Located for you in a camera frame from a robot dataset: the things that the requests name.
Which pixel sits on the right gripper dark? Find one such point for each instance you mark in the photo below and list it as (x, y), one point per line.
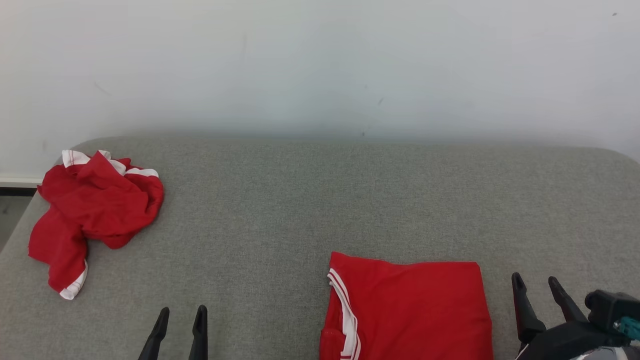
(560, 342)

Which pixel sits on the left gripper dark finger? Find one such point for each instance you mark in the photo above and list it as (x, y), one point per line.
(200, 335)
(157, 335)

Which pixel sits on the red jersey with white sleeves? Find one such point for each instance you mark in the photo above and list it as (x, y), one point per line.
(415, 310)

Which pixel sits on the red shorts with white trim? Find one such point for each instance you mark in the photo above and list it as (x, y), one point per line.
(100, 205)

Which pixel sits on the grey fabric sofa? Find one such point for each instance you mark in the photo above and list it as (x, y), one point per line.
(250, 225)

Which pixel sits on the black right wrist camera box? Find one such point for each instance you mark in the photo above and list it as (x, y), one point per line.
(607, 310)

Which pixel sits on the white wall baseboard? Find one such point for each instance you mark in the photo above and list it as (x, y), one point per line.
(20, 180)

